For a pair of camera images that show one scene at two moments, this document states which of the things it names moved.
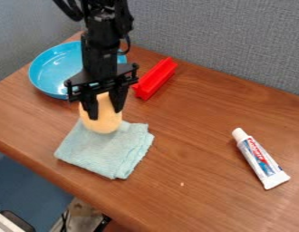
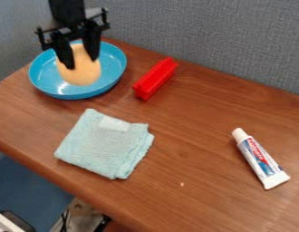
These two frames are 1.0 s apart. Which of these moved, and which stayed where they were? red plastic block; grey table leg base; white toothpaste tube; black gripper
Moved: black gripper
Stayed: red plastic block; grey table leg base; white toothpaste tube
